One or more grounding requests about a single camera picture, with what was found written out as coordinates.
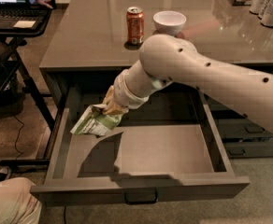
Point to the orange soda can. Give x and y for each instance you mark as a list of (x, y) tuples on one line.
[(135, 25)]

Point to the green jalapeno chip bag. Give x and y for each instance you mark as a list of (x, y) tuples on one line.
[(93, 121)]

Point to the smartphone on stand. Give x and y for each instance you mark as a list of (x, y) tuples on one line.
[(42, 4)]

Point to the black laptop stand cart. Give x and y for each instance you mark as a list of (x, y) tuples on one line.
[(11, 62)]

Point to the grey lower right drawer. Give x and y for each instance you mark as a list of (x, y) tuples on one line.
[(249, 149)]

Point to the person's knee in beige trousers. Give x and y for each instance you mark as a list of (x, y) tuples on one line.
[(17, 204)]

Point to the grey counter cabinet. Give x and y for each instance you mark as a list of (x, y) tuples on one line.
[(223, 51)]

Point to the grey middle right drawer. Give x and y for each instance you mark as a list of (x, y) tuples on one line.
[(241, 128)]

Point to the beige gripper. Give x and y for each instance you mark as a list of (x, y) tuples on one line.
[(122, 91)]

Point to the open grey top drawer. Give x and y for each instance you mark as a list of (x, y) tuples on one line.
[(170, 144)]

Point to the yellow sticky note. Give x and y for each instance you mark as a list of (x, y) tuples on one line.
[(24, 24)]

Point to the metal drawer handle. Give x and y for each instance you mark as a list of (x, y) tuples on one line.
[(141, 197)]

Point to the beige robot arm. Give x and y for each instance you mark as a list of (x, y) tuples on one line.
[(164, 59)]

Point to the white ceramic bowl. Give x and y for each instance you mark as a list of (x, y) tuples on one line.
[(169, 22)]

